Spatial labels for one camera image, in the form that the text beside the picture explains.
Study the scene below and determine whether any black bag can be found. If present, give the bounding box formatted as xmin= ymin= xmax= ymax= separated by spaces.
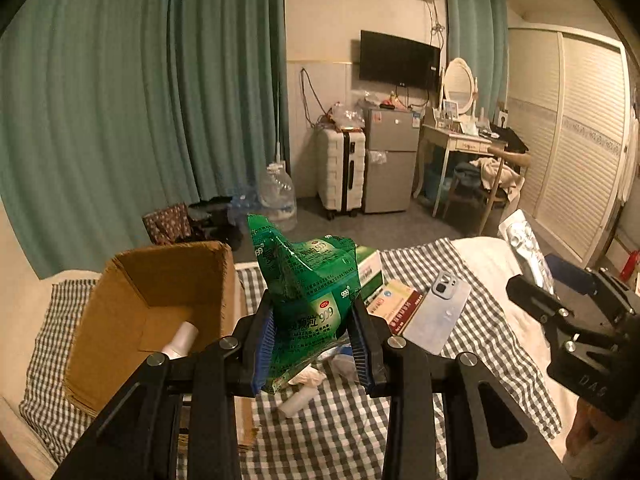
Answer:
xmin=492 ymin=125 xmax=528 ymax=153

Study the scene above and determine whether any checked cloth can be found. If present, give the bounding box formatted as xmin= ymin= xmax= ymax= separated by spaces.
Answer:
xmin=20 ymin=237 xmax=563 ymax=480

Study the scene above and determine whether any brown patterned bag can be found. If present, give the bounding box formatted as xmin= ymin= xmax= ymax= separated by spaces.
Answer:
xmin=142 ymin=203 xmax=193 ymax=246

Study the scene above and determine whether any red white medicine box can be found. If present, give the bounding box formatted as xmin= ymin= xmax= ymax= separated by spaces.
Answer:
xmin=365 ymin=280 xmax=426 ymax=336

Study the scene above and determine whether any clear plastic bag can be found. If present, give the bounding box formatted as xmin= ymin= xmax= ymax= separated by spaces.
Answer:
xmin=320 ymin=92 xmax=368 ymax=133

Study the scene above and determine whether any silver blister pack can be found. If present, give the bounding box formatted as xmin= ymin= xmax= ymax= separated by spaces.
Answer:
xmin=500 ymin=212 xmax=556 ymax=293

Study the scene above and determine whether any green white medicine box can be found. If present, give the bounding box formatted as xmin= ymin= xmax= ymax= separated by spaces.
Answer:
xmin=355 ymin=245 xmax=386 ymax=306

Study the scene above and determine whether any white wardrobe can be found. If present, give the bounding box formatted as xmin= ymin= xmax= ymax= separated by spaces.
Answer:
xmin=505 ymin=25 xmax=636 ymax=266

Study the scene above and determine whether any wide green curtain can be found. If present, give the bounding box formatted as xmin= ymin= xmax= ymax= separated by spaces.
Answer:
xmin=0 ymin=0 xmax=291 ymax=281

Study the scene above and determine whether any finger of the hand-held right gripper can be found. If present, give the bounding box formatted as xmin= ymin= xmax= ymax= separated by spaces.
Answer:
xmin=544 ymin=254 xmax=640 ymax=321
xmin=506 ymin=274 xmax=581 ymax=351

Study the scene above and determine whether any narrow green curtain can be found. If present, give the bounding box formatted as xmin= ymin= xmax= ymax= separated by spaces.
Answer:
xmin=442 ymin=0 xmax=511 ymax=111

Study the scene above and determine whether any silver fridge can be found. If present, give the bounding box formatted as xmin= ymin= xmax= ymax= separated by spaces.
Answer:
xmin=362 ymin=106 xmax=421 ymax=215

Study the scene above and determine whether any clothes pile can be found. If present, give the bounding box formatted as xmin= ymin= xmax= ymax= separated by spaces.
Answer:
xmin=455 ymin=157 xmax=526 ymax=201

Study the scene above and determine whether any smartphone with clear case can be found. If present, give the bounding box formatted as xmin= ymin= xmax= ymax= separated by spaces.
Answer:
xmin=402 ymin=270 xmax=472 ymax=356

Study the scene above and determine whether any white oval mirror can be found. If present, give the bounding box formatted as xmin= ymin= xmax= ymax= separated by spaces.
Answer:
xmin=440 ymin=57 xmax=478 ymax=121

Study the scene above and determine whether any wooden chair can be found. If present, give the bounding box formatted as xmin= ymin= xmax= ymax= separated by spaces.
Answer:
xmin=442 ymin=147 xmax=532 ymax=236

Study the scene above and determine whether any black wall cable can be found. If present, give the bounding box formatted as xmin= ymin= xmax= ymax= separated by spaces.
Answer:
xmin=299 ymin=67 xmax=326 ymax=126

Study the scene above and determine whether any small white fluffy toy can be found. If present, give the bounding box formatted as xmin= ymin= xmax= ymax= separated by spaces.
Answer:
xmin=287 ymin=366 xmax=326 ymax=388

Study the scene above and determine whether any white blue plastic wrapper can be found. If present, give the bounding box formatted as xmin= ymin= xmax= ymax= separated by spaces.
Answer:
xmin=320 ymin=342 xmax=357 ymax=378

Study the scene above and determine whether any white bottle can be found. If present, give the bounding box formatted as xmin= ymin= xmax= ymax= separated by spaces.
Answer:
xmin=162 ymin=321 xmax=198 ymax=361

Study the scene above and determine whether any cardboard box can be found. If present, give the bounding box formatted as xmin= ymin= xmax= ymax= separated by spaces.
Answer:
xmin=62 ymin=240 xmax=261 ymax=456

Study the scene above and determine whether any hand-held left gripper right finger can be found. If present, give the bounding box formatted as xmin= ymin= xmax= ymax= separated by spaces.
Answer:
xmin=347 ymin=302 xmax=571 ymax=480

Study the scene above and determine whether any white vanity desk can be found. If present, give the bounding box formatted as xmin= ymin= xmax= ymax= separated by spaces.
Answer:
xmin=412 ymin=122 xmax=508 ymax=218

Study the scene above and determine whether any white suitcase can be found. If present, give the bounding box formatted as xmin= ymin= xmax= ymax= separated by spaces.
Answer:
xmin=316 ymin=127 xmax=368 ymax=220

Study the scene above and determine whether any person's right hand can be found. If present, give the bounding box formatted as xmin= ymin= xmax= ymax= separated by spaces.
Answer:
xmin=565 ymin=395 xmax=626 ymax=466

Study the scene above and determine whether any green medicine bag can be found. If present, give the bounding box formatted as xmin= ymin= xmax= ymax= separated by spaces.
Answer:
xmin=247 ymin=213 xmax=361 ymax=395

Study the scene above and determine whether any black wall television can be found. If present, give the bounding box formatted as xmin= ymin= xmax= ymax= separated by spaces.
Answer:
xmin=359 ymin=30 xmax=442 ymax=90

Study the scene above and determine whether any white tube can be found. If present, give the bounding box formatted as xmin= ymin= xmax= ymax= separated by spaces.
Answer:
xmin=277 ymin=385 xmax=318 ymax=418

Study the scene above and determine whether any pack of plastic bottles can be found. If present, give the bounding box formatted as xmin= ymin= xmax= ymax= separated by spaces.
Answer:
xmin=227 ymin=187 xmax=261 ymax=226

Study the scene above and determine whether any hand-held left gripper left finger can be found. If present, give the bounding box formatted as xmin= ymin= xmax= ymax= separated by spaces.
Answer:
xmin=52 ymin=301 xmax=276 ymax=480

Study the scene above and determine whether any large clear water jug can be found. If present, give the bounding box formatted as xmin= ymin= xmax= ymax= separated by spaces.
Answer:
xmin=257 ymin=162 xmax=298 ymax=233

